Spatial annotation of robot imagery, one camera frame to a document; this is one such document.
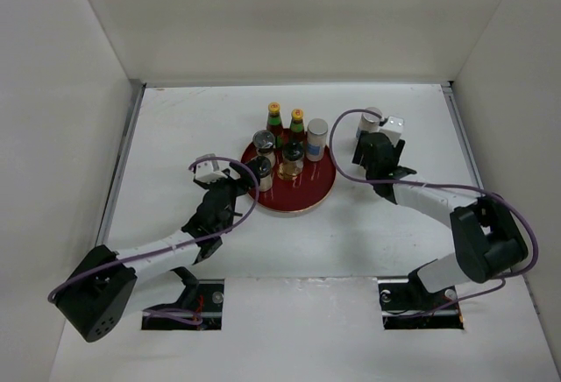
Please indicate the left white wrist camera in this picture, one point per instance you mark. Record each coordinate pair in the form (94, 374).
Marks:
(207, 169)

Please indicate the chrome-top salt shaker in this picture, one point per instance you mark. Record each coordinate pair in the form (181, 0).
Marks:
(264, 144)

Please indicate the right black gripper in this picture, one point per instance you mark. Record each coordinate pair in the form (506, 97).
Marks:
(358, 154)

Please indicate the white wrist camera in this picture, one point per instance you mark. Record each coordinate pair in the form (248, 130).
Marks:
(393, 128)
(207, 169)

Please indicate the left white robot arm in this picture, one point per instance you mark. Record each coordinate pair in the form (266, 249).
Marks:
(101, 289)

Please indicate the red round tray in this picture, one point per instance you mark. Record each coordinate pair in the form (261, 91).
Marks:
(310, 188)

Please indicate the short silver-lid spice jar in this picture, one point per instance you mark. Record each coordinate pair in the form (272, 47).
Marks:
(369, 121)

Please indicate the yellow-cap sauce bottle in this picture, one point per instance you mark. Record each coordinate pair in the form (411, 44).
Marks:
(296, 131)

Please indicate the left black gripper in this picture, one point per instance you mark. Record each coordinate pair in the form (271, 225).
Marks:
(239, 187)

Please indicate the black-cap amber jar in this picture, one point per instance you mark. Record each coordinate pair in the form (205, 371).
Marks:
(292, 161)

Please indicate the tall silver-lid spice jar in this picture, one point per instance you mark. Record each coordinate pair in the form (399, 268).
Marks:
(316, 139)

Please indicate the green-label sauce bottle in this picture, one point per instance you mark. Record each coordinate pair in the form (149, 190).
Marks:
(274, 123)

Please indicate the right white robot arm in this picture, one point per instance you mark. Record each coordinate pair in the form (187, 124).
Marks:
(486, 239)

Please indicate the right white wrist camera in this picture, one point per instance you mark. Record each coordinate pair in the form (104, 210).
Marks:
(393, 128)

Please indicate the black-lid spice jar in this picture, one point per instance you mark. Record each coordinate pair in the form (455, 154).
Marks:
(263, 174)

